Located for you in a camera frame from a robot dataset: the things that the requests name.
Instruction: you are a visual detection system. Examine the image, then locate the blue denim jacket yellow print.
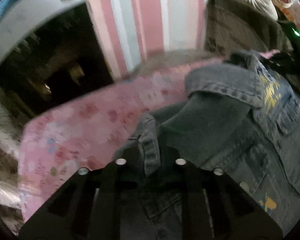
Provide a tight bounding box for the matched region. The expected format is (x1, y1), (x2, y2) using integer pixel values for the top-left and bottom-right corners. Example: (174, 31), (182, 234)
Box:
(115, 51), (300, 239)

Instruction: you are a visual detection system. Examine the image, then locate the colourful patterned bag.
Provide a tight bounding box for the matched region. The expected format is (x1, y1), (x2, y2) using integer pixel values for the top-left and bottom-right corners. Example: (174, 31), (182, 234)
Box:
(263, 0), (300, 30)

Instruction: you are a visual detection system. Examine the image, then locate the pink floral bed sheet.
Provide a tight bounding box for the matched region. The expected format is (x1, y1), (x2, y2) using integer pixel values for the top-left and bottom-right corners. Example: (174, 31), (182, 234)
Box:
(18, 56), (222, 220)

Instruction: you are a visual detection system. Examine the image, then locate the white cloth bundle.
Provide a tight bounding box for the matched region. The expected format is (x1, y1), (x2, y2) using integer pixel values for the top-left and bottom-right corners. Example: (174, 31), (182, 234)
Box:
(241, 0), (279, 21)

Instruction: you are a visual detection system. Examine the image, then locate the floral beige curtain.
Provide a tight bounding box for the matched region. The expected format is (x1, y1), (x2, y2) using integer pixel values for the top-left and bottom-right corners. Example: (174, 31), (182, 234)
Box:
(0, 102), (23, 235)

